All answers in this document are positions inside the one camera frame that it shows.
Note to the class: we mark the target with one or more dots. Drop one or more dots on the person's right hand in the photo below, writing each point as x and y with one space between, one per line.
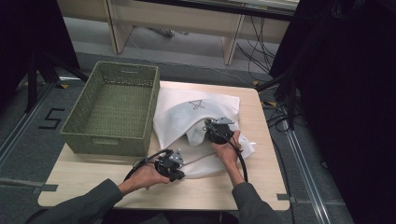
229 154

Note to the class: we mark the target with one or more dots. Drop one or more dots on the metal floor rail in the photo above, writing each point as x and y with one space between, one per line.
306 174
21 124

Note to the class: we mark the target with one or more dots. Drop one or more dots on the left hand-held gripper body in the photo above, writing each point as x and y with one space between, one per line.
166 165

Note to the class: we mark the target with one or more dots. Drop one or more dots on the light wooden desk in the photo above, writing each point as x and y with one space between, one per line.
174 18

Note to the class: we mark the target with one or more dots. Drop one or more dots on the black curtain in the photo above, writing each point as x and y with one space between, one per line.
348 93
28 34

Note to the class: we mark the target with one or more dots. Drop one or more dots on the black tripod stand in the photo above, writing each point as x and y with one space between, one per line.
40 74

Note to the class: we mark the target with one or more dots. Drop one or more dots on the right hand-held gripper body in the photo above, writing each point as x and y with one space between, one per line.
220 133

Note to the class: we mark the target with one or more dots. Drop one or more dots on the green plastic basket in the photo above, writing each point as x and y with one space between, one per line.
118 105

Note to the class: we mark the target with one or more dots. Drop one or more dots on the person's legs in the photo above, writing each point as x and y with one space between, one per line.
174 217

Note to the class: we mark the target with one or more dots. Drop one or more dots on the black metal stand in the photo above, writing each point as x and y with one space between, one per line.
285 93

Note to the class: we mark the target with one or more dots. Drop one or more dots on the white mesh laundry bag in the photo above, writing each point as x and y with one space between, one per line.
180 118

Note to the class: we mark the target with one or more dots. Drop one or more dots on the person's left hand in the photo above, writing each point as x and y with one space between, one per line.
144 179

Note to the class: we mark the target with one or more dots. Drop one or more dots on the grey power strip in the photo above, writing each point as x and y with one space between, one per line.
165 32

